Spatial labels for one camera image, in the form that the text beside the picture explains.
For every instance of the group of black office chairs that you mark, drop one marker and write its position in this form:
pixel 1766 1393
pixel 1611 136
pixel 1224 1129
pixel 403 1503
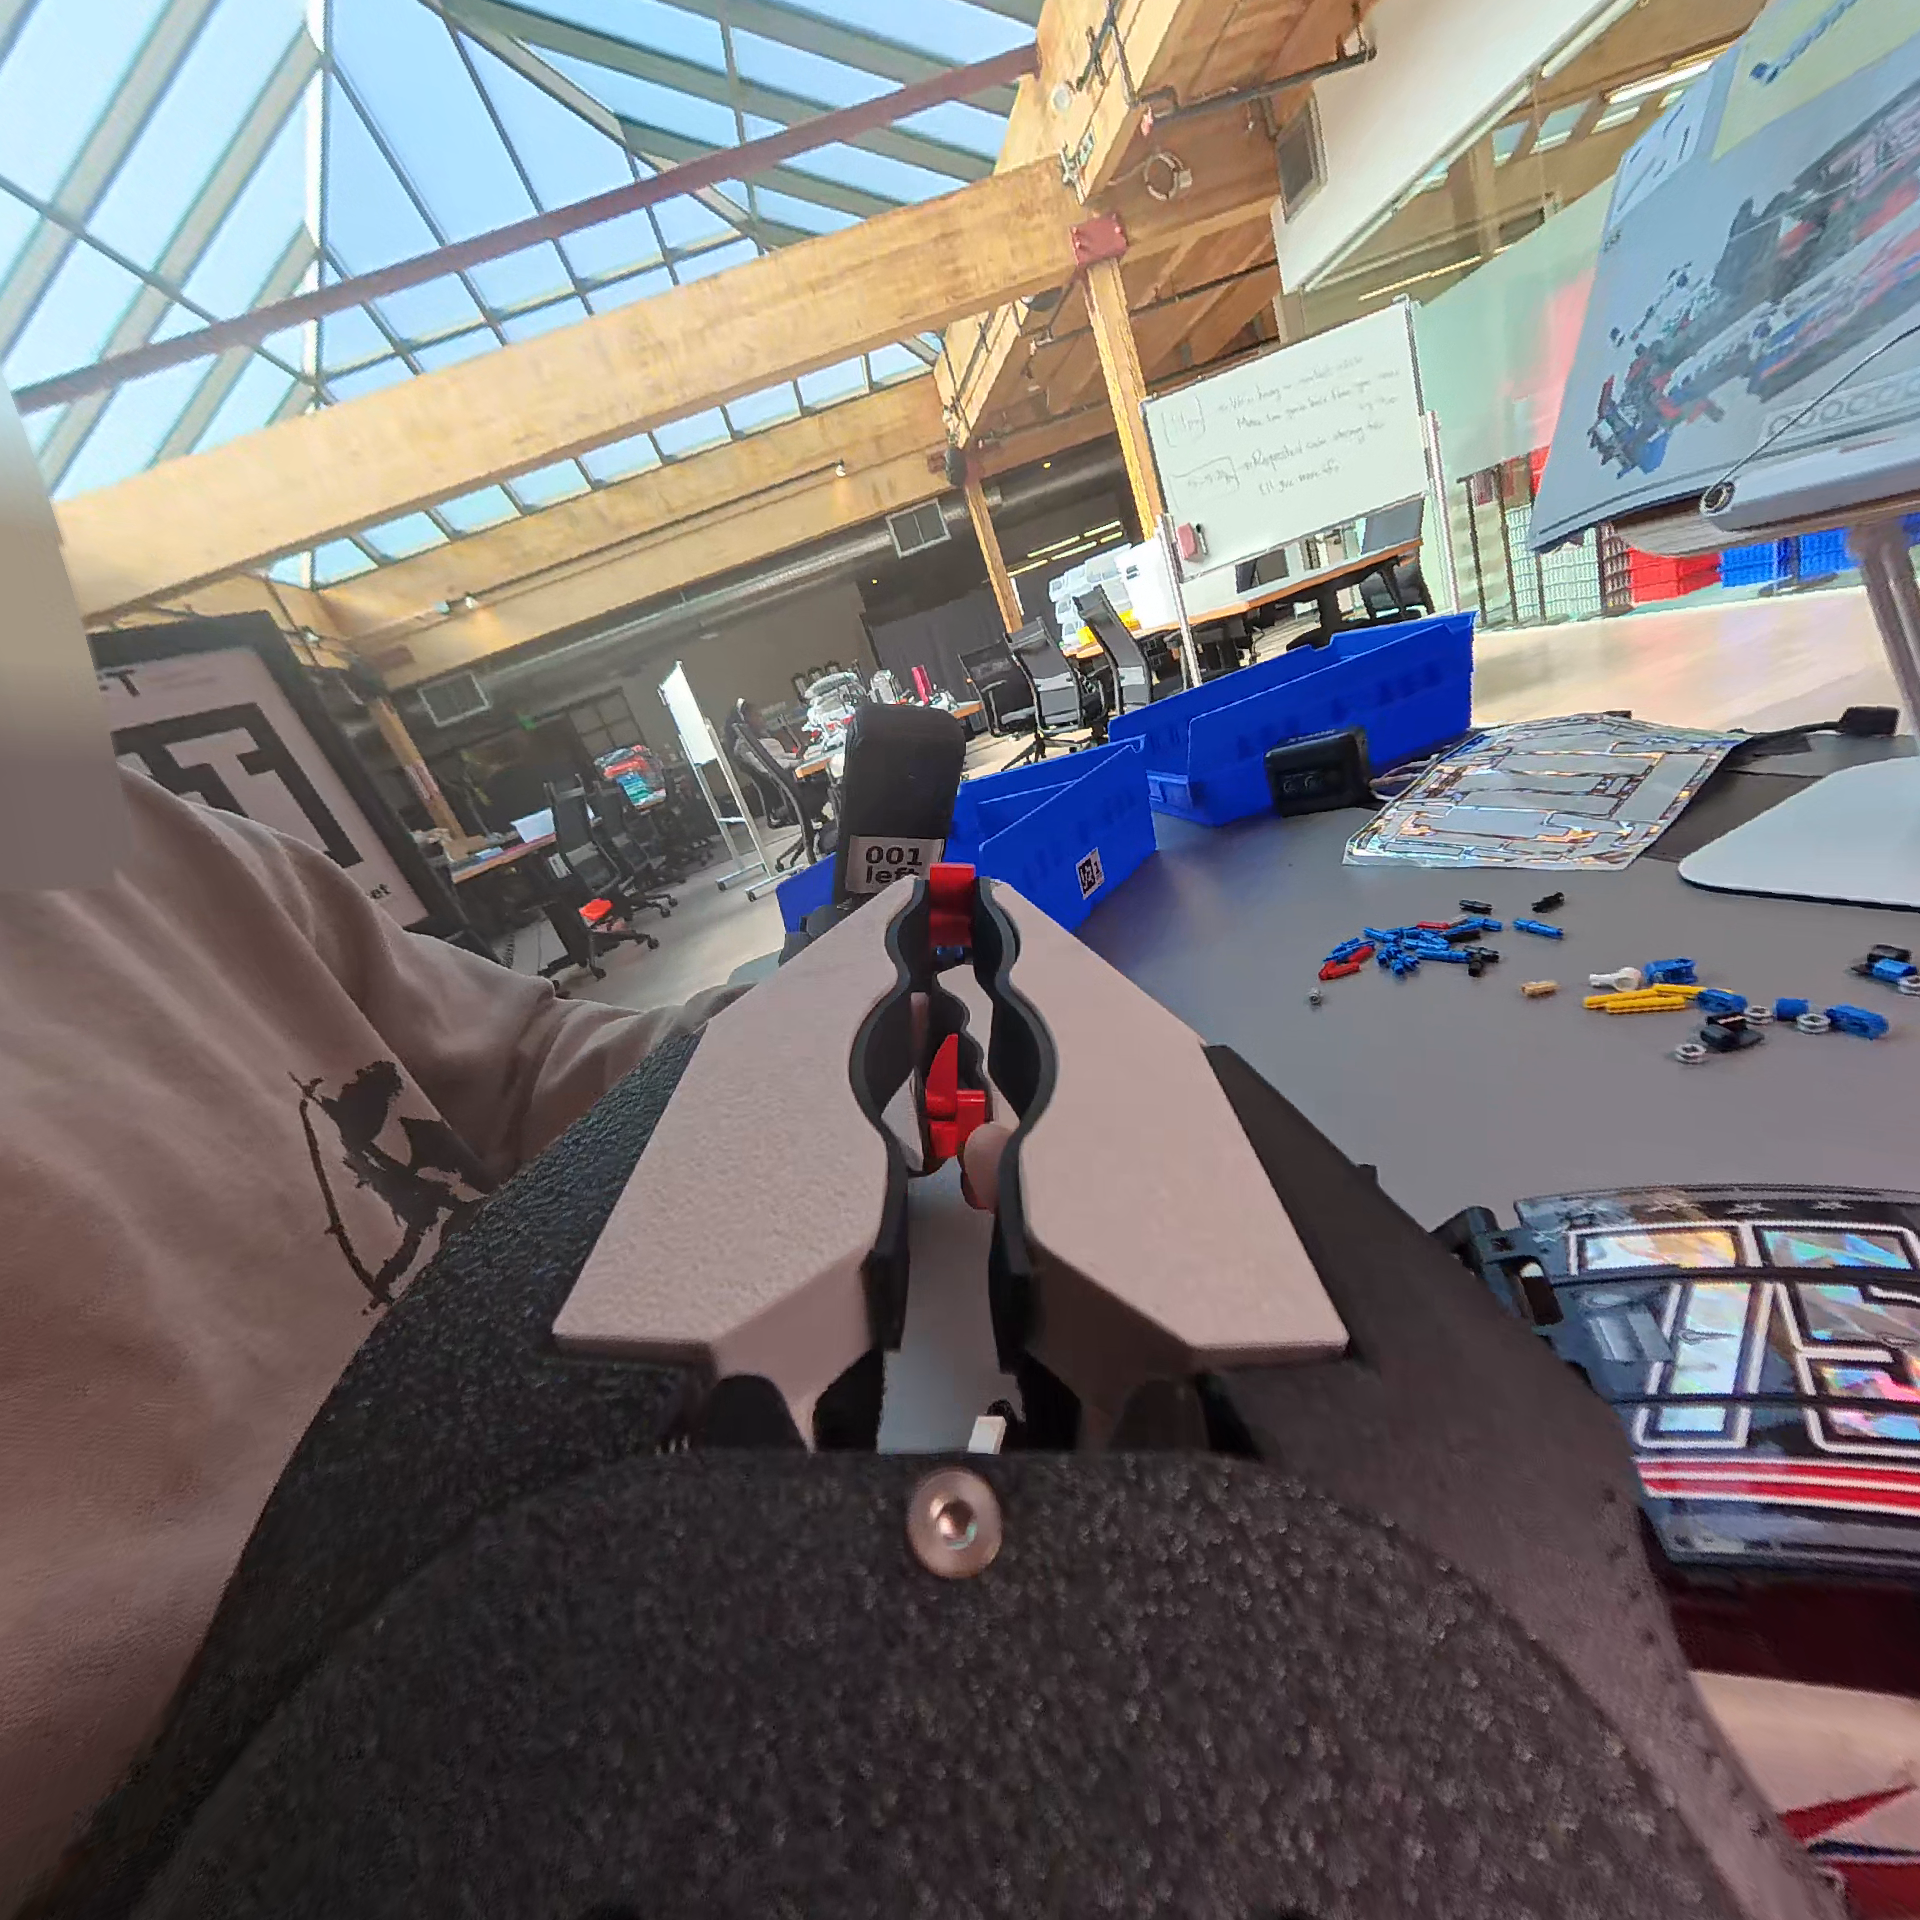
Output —
pixel 1050 676

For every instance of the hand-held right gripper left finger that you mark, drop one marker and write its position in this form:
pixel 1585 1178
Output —
pixel 750 1170

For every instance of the blue tagged plastic bin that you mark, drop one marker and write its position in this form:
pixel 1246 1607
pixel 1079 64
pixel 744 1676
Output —
pixel 1036 827

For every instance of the pile of blue brick pins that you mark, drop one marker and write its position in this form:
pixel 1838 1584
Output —
pixel 1424 946

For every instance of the wall air vent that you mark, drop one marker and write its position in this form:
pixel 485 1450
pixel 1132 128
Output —
pixel 452 699
pixel 916 530

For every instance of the yellow brick beam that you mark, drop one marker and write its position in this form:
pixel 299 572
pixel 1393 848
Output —
pixel 1658 1005
pixel 1628 991

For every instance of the stack of grey bins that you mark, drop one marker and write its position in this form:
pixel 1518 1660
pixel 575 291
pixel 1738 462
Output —
pixel 1554 585

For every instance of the stack of clear storage boxes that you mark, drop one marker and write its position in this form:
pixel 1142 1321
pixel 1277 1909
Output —
pixel 1111 585

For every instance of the stack of red bins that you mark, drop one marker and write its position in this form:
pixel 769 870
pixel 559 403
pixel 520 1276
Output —
pixel 1658 574

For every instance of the person's left hand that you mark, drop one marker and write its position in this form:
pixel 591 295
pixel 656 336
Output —
pixel 985 1170

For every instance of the large rolling whiteboard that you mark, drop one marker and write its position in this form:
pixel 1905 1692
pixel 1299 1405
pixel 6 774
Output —
pixel 1291 436

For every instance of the cluster of blue black bricks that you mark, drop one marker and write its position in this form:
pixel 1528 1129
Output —
pixel 1724 1036

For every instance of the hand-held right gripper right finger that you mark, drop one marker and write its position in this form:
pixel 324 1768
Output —
pixel 1169 1186

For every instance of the white monitor stand base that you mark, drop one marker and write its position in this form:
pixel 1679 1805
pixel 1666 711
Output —
pixel 1830 840

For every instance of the red brick assembly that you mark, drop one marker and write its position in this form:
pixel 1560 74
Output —
pixel 946 1111

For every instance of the toy brick race car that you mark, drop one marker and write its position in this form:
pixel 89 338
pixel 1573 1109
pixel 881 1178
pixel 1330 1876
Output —
pixel 1724 1350

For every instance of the brick instruction booklet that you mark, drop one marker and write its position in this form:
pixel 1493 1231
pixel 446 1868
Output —
pixel 1724 301

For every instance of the wooden table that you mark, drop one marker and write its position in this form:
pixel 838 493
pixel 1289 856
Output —
pixel 1305 578

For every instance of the person's left forearm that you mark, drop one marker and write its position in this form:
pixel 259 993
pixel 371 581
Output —
pixel 630 1036

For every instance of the stack of blue bins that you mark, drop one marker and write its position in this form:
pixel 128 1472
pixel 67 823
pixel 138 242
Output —
pixel 1801 556

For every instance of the holographic sticker sheet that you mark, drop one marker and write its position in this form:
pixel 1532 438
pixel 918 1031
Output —
pixel 1546 795

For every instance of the small rolling whiteboard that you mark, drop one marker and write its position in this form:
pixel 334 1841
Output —
pixel 699 750

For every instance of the black desk socket box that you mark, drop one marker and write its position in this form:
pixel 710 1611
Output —
pixel 1316 774

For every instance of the black framed marker sign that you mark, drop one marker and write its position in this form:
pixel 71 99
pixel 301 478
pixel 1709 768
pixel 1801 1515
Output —
pixel 271 750

